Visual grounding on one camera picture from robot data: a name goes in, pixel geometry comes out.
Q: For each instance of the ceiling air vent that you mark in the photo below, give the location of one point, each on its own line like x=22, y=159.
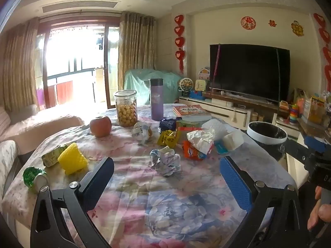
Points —
x=80, y=6

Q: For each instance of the house shaped toy card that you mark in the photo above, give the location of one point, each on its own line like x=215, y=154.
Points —
x=203, y=73

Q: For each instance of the toy ferris wheel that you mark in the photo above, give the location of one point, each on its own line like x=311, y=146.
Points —
x=185, y=85

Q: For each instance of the white printed snack packet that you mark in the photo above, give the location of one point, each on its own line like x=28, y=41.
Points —
x=141, y=133

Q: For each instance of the dark blue snack wrapper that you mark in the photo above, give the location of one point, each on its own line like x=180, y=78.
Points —
x=168, y=124

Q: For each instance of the pink sofa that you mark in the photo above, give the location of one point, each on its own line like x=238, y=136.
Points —
x=38, y=124

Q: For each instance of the yellow green toy phone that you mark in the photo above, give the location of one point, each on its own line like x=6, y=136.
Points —
x=200, y=85

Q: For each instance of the round red wall decal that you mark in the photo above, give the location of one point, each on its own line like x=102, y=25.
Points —
x=248, y=22

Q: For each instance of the small red character decal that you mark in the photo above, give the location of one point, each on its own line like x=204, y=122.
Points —
x=272, y=23

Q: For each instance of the yellow toy box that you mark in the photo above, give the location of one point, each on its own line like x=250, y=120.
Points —
x=313, y=111

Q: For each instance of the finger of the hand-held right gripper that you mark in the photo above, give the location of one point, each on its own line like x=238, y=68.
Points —
x=314, y=144
x=297, y=149

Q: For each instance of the blue toy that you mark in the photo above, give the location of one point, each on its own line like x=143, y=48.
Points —
x=197, y=95

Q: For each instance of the white round trash bin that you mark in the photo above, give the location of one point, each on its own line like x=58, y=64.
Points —
x=254, y=137

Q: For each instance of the balcony sliding door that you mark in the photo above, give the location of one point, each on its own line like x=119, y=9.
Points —
x=107, y=56

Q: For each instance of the red apple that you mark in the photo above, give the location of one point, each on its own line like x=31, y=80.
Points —
x=100, y=126

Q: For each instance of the orange snack wrapper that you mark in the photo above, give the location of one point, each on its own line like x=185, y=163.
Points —
x=192, y=153

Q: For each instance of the white wrapper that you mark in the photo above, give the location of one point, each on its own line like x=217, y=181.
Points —
x=200, y=139

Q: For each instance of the teal dust cover cloth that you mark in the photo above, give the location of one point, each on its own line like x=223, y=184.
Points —
x=137, y=82

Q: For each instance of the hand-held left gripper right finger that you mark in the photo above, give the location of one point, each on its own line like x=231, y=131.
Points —
x=236, y=183

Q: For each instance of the yellow figure wall decal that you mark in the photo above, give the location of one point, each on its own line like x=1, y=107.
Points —
x=297, y=28

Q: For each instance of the white foam fruit net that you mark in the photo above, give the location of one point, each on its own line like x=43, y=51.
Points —
x=214, y=128

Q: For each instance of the grey paper ball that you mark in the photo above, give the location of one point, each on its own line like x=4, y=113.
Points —
x=165, y=161

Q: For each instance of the purple thermos bottle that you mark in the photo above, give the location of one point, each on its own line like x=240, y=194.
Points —
x=156, y=100

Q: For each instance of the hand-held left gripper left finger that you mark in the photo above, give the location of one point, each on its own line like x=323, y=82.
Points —
x=99, y=186

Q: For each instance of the green carton box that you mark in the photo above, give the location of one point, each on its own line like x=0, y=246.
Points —
x=188, y=123

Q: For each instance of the beige patterned curtain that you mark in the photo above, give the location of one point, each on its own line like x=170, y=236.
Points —
x=18, y=64
x=137, y=51

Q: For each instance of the clear jar of snack balls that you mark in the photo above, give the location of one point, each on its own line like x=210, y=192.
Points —
x=126, y=111

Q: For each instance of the black flat television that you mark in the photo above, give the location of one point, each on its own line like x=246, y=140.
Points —
x=248, y=69

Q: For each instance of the person's right hand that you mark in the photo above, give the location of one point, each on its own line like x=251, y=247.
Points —
x=323, y=213

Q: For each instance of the yellow snack wrapper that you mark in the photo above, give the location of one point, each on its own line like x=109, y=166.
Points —
x=168, y=138

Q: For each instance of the green snack wrapper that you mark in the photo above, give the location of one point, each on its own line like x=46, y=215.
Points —
x=51, y=155

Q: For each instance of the pink stick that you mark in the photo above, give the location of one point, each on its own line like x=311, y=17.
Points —
x=217, y=64

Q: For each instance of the white television stand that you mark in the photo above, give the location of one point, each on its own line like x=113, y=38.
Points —
x=219, y=108

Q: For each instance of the book with colourful cover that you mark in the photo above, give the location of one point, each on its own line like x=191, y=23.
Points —
x=191, y=111

